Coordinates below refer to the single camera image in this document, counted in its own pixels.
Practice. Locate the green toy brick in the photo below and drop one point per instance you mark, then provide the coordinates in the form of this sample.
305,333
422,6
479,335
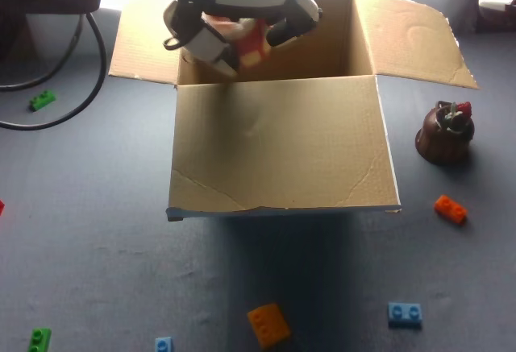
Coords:
40,340
42,101

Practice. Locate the blue flat toy brick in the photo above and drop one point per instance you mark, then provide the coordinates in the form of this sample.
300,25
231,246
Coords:
163,344
405,313

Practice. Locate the red white strawberry toy cake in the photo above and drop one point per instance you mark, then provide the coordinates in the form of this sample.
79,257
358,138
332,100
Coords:
252,50

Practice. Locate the grey tablecloth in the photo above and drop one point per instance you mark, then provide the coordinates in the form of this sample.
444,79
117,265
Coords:
101,247

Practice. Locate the orange flat toy brick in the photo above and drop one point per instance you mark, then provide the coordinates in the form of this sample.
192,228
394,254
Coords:
449,209

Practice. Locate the thick orange toy brick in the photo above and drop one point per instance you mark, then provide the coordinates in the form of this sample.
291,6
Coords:
268,325

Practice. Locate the brown chocolate toy cake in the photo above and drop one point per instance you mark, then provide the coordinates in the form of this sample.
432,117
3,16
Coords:
443,142

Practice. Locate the red toy brick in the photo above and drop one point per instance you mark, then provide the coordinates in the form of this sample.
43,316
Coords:
1,208

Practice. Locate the cardboard box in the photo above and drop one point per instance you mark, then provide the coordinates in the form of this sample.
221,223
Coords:
278,146

